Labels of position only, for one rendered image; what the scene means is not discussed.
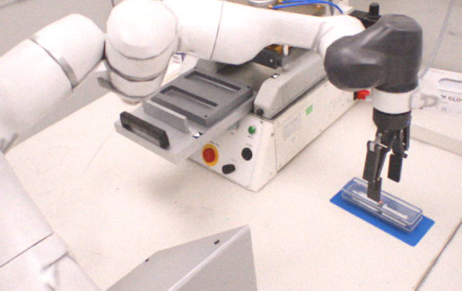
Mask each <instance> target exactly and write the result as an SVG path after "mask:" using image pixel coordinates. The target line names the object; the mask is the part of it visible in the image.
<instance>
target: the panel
mask: <svg viewBox="0 0 462 291"><path fill-rule="evenodd" d="M239 121H240V128H239V129H238V131H236V132H231V131H229V130H228V129H225V130H224V131H223V132H222V133H220V134H219V135H217V136H216V137H214V138H213V139H212V140H211V141H210V142H209V143H207V144H206V145H204V146H203V147H202V148H201V149H199V150H198V151H196V152H195V153H193V154H192V155H191V156H190V157H189V158H191V159H192V160H195V161H197V162H199V163H201V164H202V165H204V166H206V167H208V168H210V169H212V170H213V171H215V172H217V173H219V174H220V175H223V176H224V177H226V178H229V179H230V180H232V181H234V182H236V183H238V184H240V185H241V186H244V187H246V188H247V189H249V190H250V187H251V183H252V180H253V174H254V170H255V166H256V160H257V157H258V151H259V147H260V144H261V138H262V134H263V128H264V125H265V121H264V120H262V119H260V118H257V117H255V116H252V115H250V114H246V115H245V116H243V117H242V118H241V119H239ZM249 126H253V127H254V128H255V133H254V134H249V132H248V127H249ZM208 148H211V149H212V150H213V151H214V154H215V159H214V161H213V162H207V161H206V160H205V159H204V150H205V149H208ZM244 149H248V150H249V151H250V153H251V157H250V159H247V160H245V159H243V158H242V155H241V152H242V151H243V150H244ZM231 163H232V164H233V165H235V170H234V172H231V173H229V174H224V173H223V172H222V166H223V165H226V164H231Z"/></svg>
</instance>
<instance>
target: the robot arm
mask: <svg viewBox="0 0 462 291"><path fill-rule="evenodd" d="M106 23H107V34H105V33H102V31H101V30H100V29H99V28H98V26H97V25H96V24H95V23H94V22H93V21H92V20H91V19H89V18H87V17H84V16H82V15H80V14H72V15H69V16H68V17H64V18H62V19H59V20H57V21H55V22H53V23H51V24H49V25H47V26H46V27H44V28H43V29H42V30H40V31H38V32H36V33H35V34H33V35H31V36H30V37H28V38H26V39H24V40H23V41H22V42H21V43H19V45H17V46H16V47H14V48H13V49H11V50H10V51H9V52H8V53H6V54H5V55H3V56H2V57H1V58H0V291H102V290H101V289H100V288H99V287H98V286H97V285H96V284H95V283H94V282H93V281H92V279H91V278H90V277H89V275H88V274H87V273H86V272H85V270H83V268H82V267H81V266H80V265H79V264H78V262H77V260H76V257H75V255H74V254H73V252H72V251H71V249H70V248H69V247H68V244H67V243H66V241H65V240H64V238H63V237H62V236H61V235H60V234H59V233H57V232H56V233H54V230H53V228H52V227H51V226H50V225H49V223H48V222H47V221H46V219H45V217H44V216H43V215H42V214H41V212H40V210H39V209H38V207H37V205H36V203H35V202H34V201H33V200H32V198H31V196H30V195H29V193H28V192H27V190H26V189H25V187H24V186H23V185H22V184H21V182H20V181H19V178H18V177H17V176H16V174H15V173H14V171H13V170H12V166H11V165H10V164H9V162H8V161H7V159H6V158H5V154H6V153H7V152H9V151H10V150H11V149H12V147H13V146H14V145H15V144H16V143H17V142H18V141H19V140H20V139H21V138H22V137H23V136H24V135H25V134H26V133H27V132H28V131H29V129H30V128H31V127H32V126H33V125H34V124H35V123H37V122H38V121H39V120H40V119H41V118H42V117H44V116H46V115H47V114H48V113H50V112H51V111H52V110H53V109H54V108H55V107H56V106H58V105H59V103H61V102H62V101H63V100H65V99H66V98H67V97H68V96H70V94H71V93H73V92H74V91H73V90H75V89H76V88H77V87H78V86H79V85H81V84H82V83H83V82H85V81H86V80H88V79H91V78H93V77H97V81H98V84H99V86H100V87H101V88H103V89H105V90H108V91H111V92H112V93H114V94H115V95H117V96H119V97H120V98H121V99H122V100H126V101H129V102H131V103H140V102H146V101H148V100H149V99H151V98H152V97H154V96H155V95H156V94H157V93H158V92H159V91H160V88H161V86H162V83H163V79H164V77H165V73H166V71H167V67H168V64H169V61H170V58H171V56H172V55H174V54H175V53H177V52H181V53H184V54H186V55H189V56H192V57H195V58H201V59H204V60H207V61H218V62H224V63H229V64H241V63H244V62H246V61H248V60H252V59H253V58H254V57H255V56H256V55H257V54H258V53H259V52H260V51H262V50H263V49H264V48H265V47H266V46H268V45H271V44H272V43H273V44H279V45H288V46H294V47H299V48H309V49H313V50H314V51H315V52H316V53H317V54H318V55H319V56H320V57H321V60H322V62H323V67H324V69H325V71H326V74H327V77H328V80H329V82H330V83H331V84H332V85H333V86H334V87H336V88H337V89H339V90H342V91H346V92H356V91H359V90H366V89H370V88H371V92H370V95H366V96H365V101H366V102H367V101H370V102H371V105H372V106H373V109H372V120H373V122H374V124H375V125H376V126H377V131H376V133H375V139H374V140H373V141H370V140H368V141H367V143H366V146H367V152H366V156H365V164H364V169H363V174H362V179H363V180H365V181H367V197H368V198H369V199H372V200H373V201H376V202H377V203H378V202H379V201H380V195H381V188H382V181H383V178H381V177H380V174H381V172H382V169H383V166H384V163H385V159H386V156H387V154H388V153H389V152H390V151H392V154H390V159H389V166H388V178H389V179H390V180H392V181H394V182H396V183H399V182H400V179H401V169H402V163H403V158H405V159H406V158H407V157H408V154H405V151H406V152H408V151H409V142H410V125H411V119H412V116H411V111H412V109H417V108H427V107H433V106H439V105H440V104H441V102H442V97H441V94H440V92H439V89H438V88H437V87H436V86H435V84H434V83H433V82H431V81H427V80H424V79H418V75H417V74H418V71H419V68H420V66H421V64H422V51H423V36H422V28H421V26H420V25H419V23H418V22H417V21H416V20H414V19H412V18H410V17H407V16H404V15H402V14H384V15H383V16H382V17H381V18H380V19H379V20H378V21H377V22H376V23H375V24H374V25H372V26H370V27H369V28H367V29H365V28H364V26H363V25H362V23H361V22H360V21H359V20H358V19H355V18H353V17H350V16H349V15H339V16H332V17H313V16H307V15H303V14H294V13H289V12H280V11H274V10H269V9H260V8H256V7H252V6H246V5H242V4H236V3H232V2H228V1H218V0H163V1H160V0H125V1H123V2H122V3H120V4H119V5H118V6H115V7H113V10H112V12H111V13H110V16H109V18H108V21H107V22H106ZM403 143H404V144H405V145H404V144H403ZM380 144H382V145H383V146H381V145H380ZM384 146H385V147H384ZM386 147H387V148H386ZM402 157H403V158H402Z"/></svg>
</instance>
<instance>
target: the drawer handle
mask: <svg viewBox="0 0 462 291"><path fill-rule="evenodd" d="M119 116H120V121H121V125H122V127H123V128H126V127H128V126H131V127H133V128H135V129H137V130H139V131H141V132H143V133H145V134H146V135H148V136H150V137H152V138H154V139H156V140H158V141H160V148H162V149H164V148H166V147H167V146H169V145H170V143H169V140H168V136H167V134H166V131H164V130H162V129H160V128H159V127H157V126H155V125H153V124H151V123H149V122H147V121H145V120H143V119H141V118H139V117H137V116H135V115H133V114H131V113H129V112H127V111H122V112H120V113H119Z"/></svg>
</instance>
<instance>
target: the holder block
mask: <svg viewBox="0 0 462 291"><path fill-rule="evenodd" d="M252 96H253V87H251V86H249V85H246V84H243V83H241V82H237V81H235V80H233V79H229V78H227V77H223V76H221V75H219V74H215V73H214V72H212V71H208V70H205V69H202V68H200V67H197V66H194V67H193V68H191V69H189V70H188V71H186V72H184V73H183V74H181V75H180V76H178V77H176V78H174V79H173V80H171V81H169V82H168V83H166V84H164V85H163V86H162V87H161V88H160V91H159V92H158V93H157V94H156V95H155V96H154V97H152V98H151V101H152V102H153V103H156V104H158V105H161V106H162V107H164V108H168V109H170V110H173V111H175V112H176V113H179V114H181V115H183V116H185V117H187V119H190V120H192V121H194V122H196V123H199V124H201V125H202V126H205V127H207V128H208V127H209V126H211V125H212V124H213V123H214V122H215V121H217V120H219V119H220V118H221V117H222V116H224V115H225V114H227V113H229V112H230V111H231V110H232V109H234V108H236V107H237V106H238V105H241V104H242V103H244V102H245V101H246V100H247V99H249V98H250V97H252Z"/></svg>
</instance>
